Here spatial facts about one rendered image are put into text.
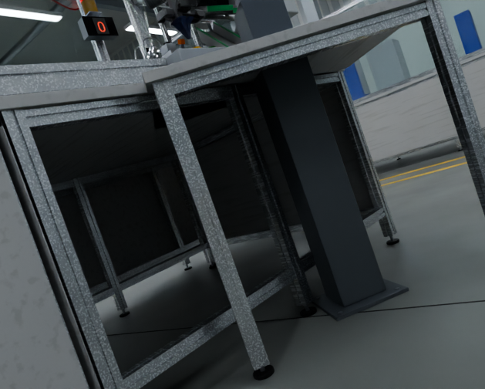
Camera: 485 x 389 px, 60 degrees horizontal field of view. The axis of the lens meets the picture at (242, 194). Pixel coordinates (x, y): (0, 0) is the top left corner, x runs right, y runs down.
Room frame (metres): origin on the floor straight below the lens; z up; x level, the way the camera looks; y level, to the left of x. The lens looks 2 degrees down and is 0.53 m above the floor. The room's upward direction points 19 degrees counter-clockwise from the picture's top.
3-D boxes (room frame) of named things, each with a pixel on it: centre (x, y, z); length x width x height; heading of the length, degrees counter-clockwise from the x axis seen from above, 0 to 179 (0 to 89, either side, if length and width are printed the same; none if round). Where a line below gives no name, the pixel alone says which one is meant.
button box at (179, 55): (1.40, -0.01, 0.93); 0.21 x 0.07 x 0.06; 135
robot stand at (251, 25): (1.45, -0.26, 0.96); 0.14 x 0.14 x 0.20; 9
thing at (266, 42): (1.50, -0.25, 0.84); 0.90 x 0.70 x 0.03; 99
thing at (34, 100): (1.93, 0.39, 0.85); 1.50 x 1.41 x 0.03; 135
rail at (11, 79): (1.31, 0.17, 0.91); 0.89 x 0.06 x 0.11; 135
